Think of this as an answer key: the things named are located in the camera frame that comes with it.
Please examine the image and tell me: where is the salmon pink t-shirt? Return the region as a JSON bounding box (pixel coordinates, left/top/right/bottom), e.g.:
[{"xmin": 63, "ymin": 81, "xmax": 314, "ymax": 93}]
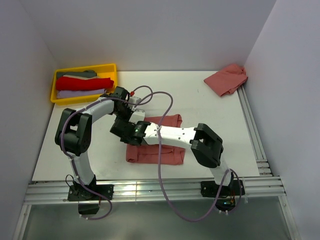
[
  {"xmin": 125, "ymin": 114, "xmax": 186, "ymax": 166},
  {"xmin": 203, "ymin": 63, "xmax": 248, "ymax": 97}
]

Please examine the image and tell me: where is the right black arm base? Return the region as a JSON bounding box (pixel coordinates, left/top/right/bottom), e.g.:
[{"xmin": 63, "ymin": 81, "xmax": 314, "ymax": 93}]
[{"xmin": 200, "ymin": 180, "xmax": 246, "ymax": 212}]

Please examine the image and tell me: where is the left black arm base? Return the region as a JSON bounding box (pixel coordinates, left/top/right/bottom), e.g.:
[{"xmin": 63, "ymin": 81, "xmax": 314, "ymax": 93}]
[{"xmin": 67, "ymin": 184, "xmax": 114, "ymax": 217}]

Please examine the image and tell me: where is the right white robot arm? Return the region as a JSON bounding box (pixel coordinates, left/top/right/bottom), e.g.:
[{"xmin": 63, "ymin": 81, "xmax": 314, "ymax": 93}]
[{"xmin": 110, "ymin": 119, "xmax": 234, "ymax": 195}]

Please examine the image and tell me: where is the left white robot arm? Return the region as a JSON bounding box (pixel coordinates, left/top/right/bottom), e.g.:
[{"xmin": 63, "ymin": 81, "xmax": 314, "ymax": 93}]
[{"xmin": 54, "ymin": 87, "xmax": 133, "ymax": 200}]

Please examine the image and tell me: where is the yellow plastic tray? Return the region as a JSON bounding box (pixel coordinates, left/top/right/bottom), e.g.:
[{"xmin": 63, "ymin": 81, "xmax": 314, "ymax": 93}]
[{"xmin": 50, "ymin": 63, "xmax": 118, "ymax": 106}]

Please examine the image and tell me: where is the rolled grey t-shirt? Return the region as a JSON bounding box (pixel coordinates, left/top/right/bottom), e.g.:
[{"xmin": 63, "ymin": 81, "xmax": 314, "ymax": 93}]
[{"xmin": 56, "ymin": 70, "xmax": 98, "ymax": 79}]

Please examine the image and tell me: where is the rolled beige t-shirt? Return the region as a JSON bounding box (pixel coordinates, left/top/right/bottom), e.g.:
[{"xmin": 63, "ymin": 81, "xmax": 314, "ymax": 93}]
[{"xmin": 61, "ymin": 74, "xmax": 100, "ymax": 80}]

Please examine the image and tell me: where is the rolled lilac t-shirt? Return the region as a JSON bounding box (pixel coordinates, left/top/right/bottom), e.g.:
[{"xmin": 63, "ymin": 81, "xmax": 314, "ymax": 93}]
[{"xmin": 56, "ymin": 88, "xmax": 105, "ymax": 99}]

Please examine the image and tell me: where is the rolled red t-shirt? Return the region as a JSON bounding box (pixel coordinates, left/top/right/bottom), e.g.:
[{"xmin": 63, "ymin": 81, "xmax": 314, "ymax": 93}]
[{"xmin": 55, "ymin": 76, "xmax": 114, "ymax": 91}]

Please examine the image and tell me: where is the folded salmon pink t-shirt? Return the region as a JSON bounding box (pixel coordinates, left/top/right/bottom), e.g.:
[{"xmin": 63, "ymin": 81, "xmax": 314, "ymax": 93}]
[{"xmin": 203, "ymin": 63, "xmax": 248, "ymax": 97}]

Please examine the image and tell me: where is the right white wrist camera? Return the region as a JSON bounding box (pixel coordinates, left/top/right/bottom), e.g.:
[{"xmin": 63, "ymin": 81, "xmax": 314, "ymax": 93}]
[{"xmin": 129, "ymin": 108, "xmax": 146, "ymax": 124}]

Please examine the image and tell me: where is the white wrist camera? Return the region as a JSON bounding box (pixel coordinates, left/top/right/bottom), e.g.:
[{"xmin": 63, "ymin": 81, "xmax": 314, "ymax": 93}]
[
  {"xmin": 129, "ymin": 108, "xmax": 146, "ymax": 124},
  {"xmin": 128, "ymin": 96, "xmax": 141, "ymax": 105}
]

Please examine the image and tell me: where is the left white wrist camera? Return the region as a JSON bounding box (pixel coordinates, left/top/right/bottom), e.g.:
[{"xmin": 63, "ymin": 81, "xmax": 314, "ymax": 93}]
[{"xmin": 128, "ymin": 96, "xmax": 141, "ymax": 105}]

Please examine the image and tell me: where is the aluminium rail frame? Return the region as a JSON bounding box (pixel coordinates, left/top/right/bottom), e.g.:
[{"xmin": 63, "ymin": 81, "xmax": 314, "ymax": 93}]
[{"xmin": 13, "ymin": 87, "xmax": 301, "ymax": 240}]

